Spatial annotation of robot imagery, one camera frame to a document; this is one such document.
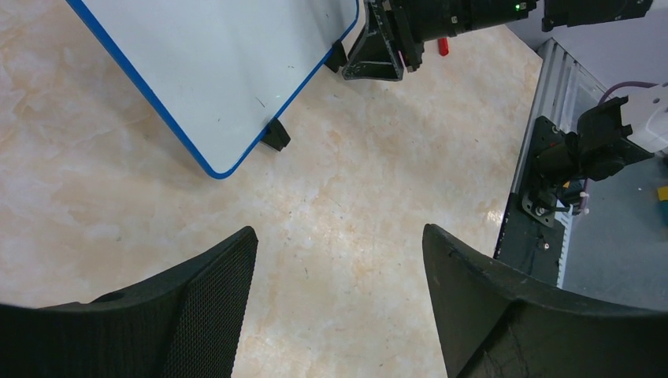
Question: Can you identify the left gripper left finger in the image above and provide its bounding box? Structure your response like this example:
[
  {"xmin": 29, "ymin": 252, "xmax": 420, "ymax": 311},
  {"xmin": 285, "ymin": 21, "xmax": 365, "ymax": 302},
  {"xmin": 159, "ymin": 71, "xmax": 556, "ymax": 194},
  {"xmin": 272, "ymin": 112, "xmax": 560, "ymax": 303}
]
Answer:
[{"xmin": 1, "ymin": 226, "xmax": 258, "ymax": 377}]

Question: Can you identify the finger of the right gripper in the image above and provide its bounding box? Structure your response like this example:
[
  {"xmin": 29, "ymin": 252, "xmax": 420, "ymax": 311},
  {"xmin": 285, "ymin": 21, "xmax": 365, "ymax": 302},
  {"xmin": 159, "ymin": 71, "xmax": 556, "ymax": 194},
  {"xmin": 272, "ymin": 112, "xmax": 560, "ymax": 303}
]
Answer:
[{"xmin": 342, "ymin": 1, "xmax": 404, "ymax": 82}]

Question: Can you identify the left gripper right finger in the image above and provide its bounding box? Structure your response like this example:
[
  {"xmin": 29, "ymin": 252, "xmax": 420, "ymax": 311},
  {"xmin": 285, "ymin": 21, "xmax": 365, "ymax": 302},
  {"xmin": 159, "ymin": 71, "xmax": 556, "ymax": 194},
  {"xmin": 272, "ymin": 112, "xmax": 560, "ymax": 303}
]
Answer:
[{"xmin": 422, "ymin": 224, "xmax": 667, "ymax": 377}]

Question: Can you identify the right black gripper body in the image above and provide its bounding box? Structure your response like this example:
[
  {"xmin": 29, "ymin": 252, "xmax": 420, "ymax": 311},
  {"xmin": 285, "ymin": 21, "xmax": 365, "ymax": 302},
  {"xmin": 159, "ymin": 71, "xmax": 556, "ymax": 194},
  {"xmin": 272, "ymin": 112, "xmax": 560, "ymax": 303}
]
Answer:
[{"xmin": 391, "ymin": 0, "xmax": 536, "ymax": 72}]

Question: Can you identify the red white marker pen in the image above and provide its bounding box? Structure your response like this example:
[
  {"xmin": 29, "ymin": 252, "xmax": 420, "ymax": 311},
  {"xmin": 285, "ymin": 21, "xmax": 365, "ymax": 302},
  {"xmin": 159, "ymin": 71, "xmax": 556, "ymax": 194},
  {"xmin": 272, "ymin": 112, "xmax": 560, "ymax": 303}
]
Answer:
[{"xmin": 437, "ymin": 38, "xmax": 450, "ymax": 57}]

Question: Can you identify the blue framed whiteboard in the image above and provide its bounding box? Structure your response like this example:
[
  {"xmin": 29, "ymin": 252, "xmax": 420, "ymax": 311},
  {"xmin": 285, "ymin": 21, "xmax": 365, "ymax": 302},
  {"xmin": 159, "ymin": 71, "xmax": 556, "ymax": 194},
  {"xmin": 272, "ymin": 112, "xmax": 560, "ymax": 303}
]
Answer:
[{"xmin": 70, "ymin": 1, "xmax": 360, "ymax": 180}]

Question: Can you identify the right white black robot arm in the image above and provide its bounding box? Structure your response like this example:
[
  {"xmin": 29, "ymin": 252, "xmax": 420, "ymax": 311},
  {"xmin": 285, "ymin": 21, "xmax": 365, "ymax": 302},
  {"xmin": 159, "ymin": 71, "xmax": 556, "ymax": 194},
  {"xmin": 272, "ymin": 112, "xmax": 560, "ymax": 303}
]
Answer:
[{"xmin": 330, "ymin": 1, "xmax": 667, "ymax": 226}]

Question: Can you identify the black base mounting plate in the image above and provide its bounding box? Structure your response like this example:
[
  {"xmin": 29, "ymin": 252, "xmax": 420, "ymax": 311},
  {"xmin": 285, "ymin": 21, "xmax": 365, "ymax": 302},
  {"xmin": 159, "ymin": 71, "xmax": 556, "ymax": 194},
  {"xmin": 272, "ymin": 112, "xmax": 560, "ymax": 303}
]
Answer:
[{"xmin": 494, "ymin": 116, "xmax": 573, "ymax": 286}]

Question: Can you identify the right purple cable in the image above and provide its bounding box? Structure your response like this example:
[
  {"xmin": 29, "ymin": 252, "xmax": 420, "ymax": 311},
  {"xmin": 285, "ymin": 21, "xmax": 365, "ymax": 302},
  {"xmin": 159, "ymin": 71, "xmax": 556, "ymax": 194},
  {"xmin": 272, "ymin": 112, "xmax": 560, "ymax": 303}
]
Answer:
[{"xmin": 576, "ymin": 80, "xmax": 659, "ymax": 216}]

